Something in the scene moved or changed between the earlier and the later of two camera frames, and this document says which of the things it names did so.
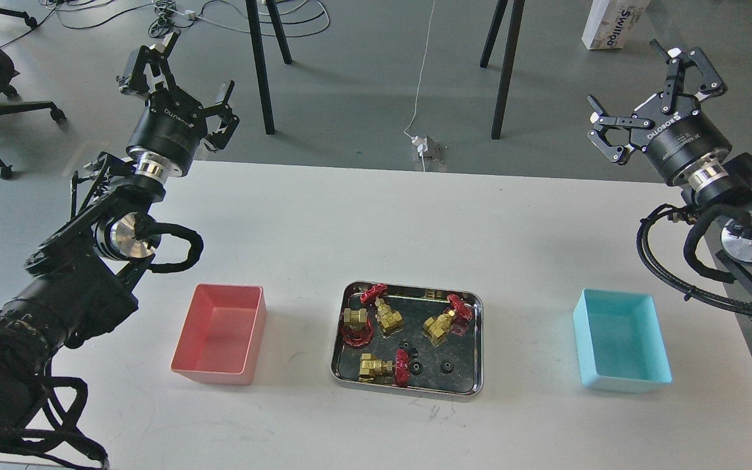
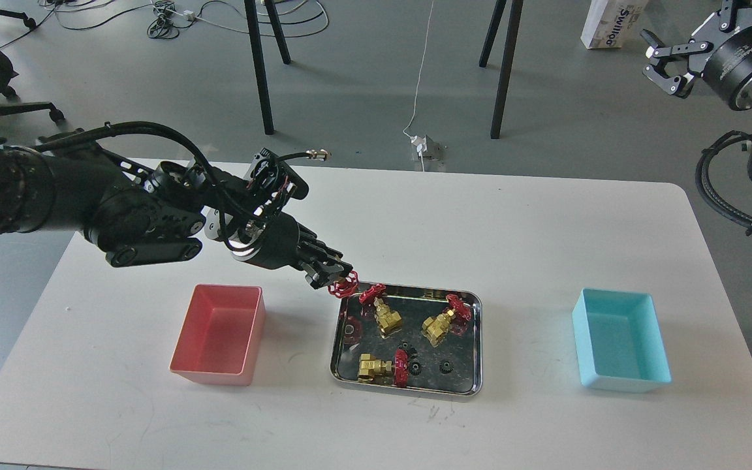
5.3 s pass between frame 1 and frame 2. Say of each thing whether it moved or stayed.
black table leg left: stayed
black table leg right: stayed
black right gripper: moved
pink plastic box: stayed
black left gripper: moved
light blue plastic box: stayed
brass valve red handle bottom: stayed
